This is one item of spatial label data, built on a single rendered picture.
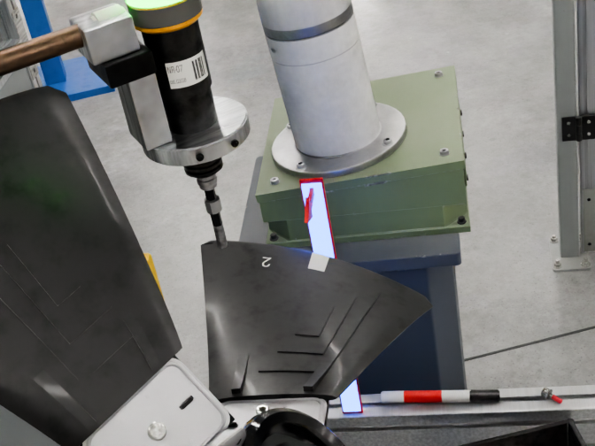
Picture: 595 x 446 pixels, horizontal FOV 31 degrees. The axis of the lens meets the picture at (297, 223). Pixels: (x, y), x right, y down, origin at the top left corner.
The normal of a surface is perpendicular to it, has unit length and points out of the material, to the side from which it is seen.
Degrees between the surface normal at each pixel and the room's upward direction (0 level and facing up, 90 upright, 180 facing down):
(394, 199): 90
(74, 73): 0
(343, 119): 88
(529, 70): 0
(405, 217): 90
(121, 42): 90
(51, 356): 55
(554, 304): 0
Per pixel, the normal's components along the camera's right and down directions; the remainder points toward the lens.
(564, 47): -0.11, 0.57
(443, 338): 0.65, 0.33
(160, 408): 0.16, -0.10
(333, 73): 0.32, 0.44
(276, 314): 0.00, -0.87
